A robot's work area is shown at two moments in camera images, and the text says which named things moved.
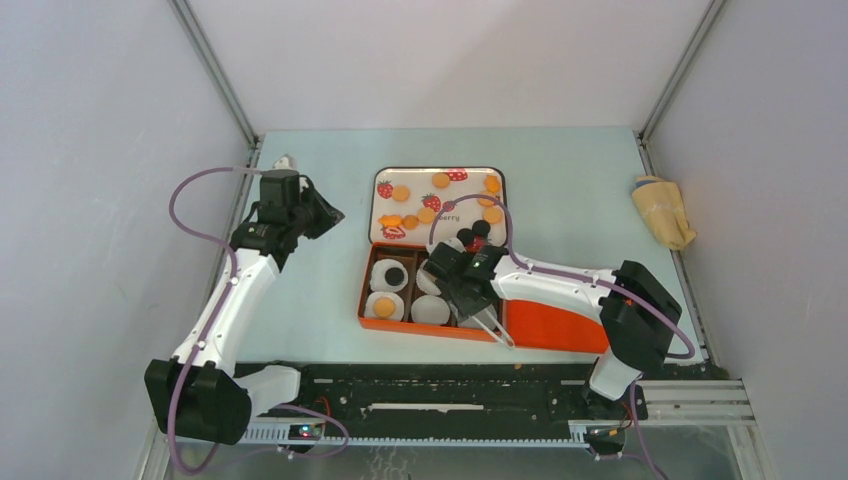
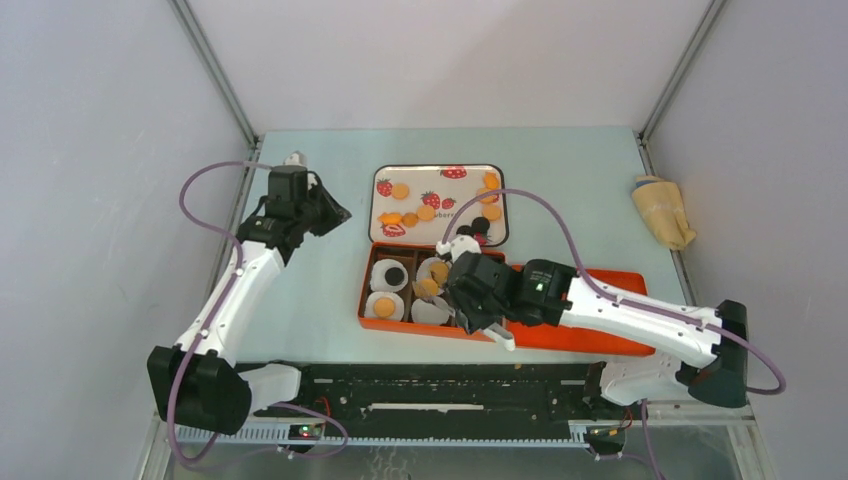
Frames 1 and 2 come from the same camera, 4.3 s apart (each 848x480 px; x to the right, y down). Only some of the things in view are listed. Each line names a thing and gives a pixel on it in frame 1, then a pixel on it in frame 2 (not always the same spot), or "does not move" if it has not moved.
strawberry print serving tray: [405, 202] does not move
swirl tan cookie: [440, 180] → [426, 288]
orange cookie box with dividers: [399, 293] does not move
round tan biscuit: [384, 307] does not move
